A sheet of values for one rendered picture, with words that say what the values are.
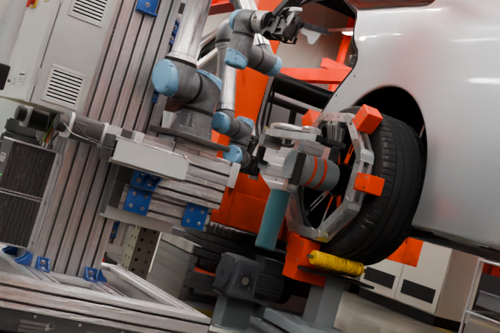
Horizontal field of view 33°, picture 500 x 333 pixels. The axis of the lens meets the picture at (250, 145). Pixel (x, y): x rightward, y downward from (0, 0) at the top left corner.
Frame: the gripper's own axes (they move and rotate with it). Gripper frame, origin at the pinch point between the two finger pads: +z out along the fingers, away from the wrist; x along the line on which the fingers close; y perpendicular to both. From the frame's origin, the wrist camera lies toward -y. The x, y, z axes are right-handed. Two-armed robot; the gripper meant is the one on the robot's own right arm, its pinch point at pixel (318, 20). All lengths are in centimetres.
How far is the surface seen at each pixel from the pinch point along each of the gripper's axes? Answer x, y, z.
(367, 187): -83, 30, -23
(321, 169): -87, 26, -52
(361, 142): -85, 12, -36
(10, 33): 107, 57, 39
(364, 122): -84, 3, -37
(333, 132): -75, 13, -43
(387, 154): -91, 13, -26
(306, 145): -66, 22, -46
